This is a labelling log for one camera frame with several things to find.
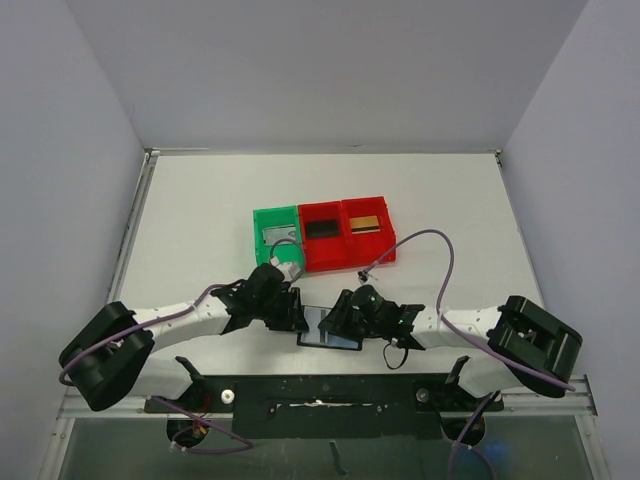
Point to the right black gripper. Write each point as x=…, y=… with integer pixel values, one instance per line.
x=341, y=310

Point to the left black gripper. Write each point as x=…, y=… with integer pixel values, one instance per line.
x=291, y=310

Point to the silver VIP credit card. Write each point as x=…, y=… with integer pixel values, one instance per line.
x=273, y=234

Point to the black VIP credit card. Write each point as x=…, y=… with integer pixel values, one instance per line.
x=322, y=229

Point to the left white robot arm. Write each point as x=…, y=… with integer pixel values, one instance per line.
x=115, y=354

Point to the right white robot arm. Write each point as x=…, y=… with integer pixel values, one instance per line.
x=517, y=343

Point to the gold credit card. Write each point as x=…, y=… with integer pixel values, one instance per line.
x=364, y=224

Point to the middle red plastic bin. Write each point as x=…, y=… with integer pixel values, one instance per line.
x=327, y=253

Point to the red plastic bin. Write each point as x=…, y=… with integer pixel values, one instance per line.
x=327, y=253
x=363, y=249

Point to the right red plastic bin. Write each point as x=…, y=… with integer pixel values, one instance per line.
x=363, y=249

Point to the green plastic bin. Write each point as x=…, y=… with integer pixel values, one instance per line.
x=286, y=250

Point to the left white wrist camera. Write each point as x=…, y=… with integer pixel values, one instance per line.
x=292, y=271

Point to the aluminium frame rail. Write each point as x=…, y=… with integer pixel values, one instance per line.
x=521, y=401

